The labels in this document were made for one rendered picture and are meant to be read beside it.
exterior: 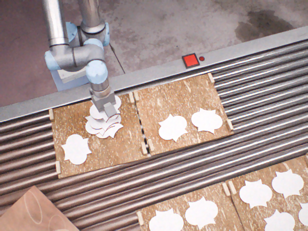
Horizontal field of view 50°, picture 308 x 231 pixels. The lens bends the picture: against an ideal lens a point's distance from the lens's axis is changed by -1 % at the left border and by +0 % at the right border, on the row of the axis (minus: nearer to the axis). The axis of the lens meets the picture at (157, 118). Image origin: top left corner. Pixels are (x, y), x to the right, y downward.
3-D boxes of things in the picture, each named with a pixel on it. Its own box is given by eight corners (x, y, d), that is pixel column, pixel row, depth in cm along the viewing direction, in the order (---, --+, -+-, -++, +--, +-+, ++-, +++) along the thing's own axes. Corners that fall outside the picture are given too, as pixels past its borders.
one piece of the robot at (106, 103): (99, 108, 127) (104, 124, 142) (119, 97, 130) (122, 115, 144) (85, 84, 132) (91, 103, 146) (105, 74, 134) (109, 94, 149)
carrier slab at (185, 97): (132, 92, 168) (132, 91, 166) (209, 74, 174) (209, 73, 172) (151, 156, 154) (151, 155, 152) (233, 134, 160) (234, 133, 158)
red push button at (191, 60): (183, 58, 178) (183, 57, 177) (193, 56, 179) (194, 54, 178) (187, 67, 176) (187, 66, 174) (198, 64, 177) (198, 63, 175)
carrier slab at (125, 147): (50, 110, 162) (49, 109, 161) (132, 94, 168) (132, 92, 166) (59, 179, 148) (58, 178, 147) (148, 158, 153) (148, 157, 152)
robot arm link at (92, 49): (72, 39, 127) (74, 63, 122) (101, 35, 128) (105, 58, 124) (76, 51, 134) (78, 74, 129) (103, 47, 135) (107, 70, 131)
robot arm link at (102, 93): (112, 86, 129) (94, 96, 127) (113, 92, 133) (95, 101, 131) (103, 72, 132) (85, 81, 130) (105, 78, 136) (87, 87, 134)
